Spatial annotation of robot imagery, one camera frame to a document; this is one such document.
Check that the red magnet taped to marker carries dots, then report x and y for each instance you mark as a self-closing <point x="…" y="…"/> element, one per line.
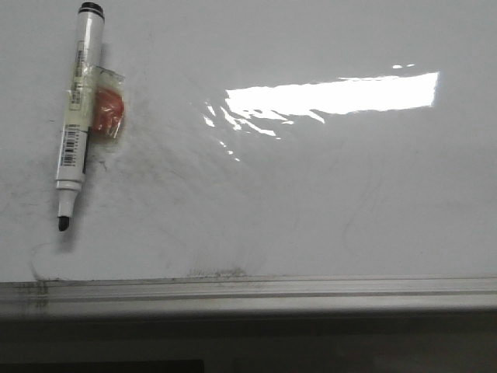
<point x="109" y="105"/>

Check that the white black-tipped whiteboard marker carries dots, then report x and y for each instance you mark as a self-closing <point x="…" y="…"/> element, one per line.
<point x="79" y="111"/>

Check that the white glossy whiteboard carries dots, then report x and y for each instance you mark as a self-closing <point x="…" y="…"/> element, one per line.
<point x="261" y="138"/>

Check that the aluminium whiteboard frame rail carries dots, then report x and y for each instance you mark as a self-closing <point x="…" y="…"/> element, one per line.
<point x="229" y="297"/>

